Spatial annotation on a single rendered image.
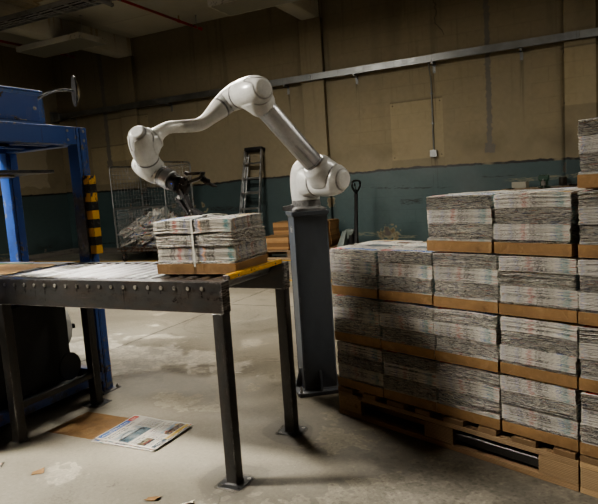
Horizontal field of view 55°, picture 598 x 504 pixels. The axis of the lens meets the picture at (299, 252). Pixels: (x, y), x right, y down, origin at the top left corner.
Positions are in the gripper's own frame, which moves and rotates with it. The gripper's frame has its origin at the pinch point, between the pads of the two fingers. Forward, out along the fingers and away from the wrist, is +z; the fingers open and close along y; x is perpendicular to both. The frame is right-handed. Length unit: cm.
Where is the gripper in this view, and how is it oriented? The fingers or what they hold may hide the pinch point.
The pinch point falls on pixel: (208, 200)
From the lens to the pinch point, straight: 249.0
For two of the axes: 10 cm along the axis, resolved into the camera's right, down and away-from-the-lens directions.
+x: -4.4, 1.3, -8.9
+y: -3.5, 8.9, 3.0
